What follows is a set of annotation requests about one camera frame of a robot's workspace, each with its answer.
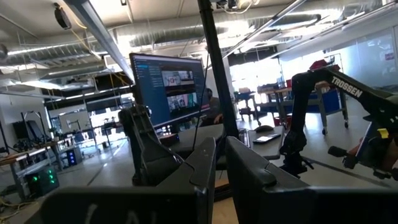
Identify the silver ventilation duct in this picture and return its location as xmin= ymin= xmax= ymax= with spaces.
xmin=107 ymin=12 xmax=323 ymax=49

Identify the black metal pole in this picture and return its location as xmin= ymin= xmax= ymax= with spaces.
xmin=197 ymin=0 xmax=241 ymax=140

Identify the lit computer monitor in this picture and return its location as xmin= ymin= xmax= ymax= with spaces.
xmin=129 ymin=52 xmax=211 ymax=129

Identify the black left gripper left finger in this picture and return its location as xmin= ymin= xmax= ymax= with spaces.
xmin=155 ymin=136 xmax=218 ymax=224

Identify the blue cart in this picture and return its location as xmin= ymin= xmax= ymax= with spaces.
xmin=315 ymin=88 xmax=349 ymax=129

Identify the black computer with blue lights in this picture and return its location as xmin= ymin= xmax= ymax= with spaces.
xmin=65 ymin=147 xmax=84 ymax=167

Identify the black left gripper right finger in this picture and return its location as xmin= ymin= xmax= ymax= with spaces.
xmin=224 ymin=135 xmax=312 ymax=224

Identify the grey ceiling beam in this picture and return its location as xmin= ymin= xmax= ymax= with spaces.
xmin=63 ymin=0 xmax=137 ymax=84

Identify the black smartphone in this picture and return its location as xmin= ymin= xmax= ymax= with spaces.
xmin=252 ymin=133 xmax=282 ymax=145

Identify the person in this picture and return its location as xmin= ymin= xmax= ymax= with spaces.
xmin=200 ymin=88 xmax=225 ymax=126

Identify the wooden workbench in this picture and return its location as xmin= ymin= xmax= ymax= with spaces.
xmin=0 ymin=146 xmax=50 ymax=200

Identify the black computer mouse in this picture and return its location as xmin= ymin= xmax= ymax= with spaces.
xmin=254 ymin=124 xmax=275 ymax=133

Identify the wooden table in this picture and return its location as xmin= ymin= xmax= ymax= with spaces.
xmin=264 ymin=81 xmax=330 ymax=136

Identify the black computer with green lights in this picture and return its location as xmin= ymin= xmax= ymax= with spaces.
xmin=24 ymin=166 xmax=60 ymax=199

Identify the person's hand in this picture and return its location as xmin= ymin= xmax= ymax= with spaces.
xmin=350 ymin=143 xmax=398 ymax=174

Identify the black ceiling cable reel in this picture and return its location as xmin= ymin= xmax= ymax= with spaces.
xmin=52 ymin=2 xmax=73 ymax=31

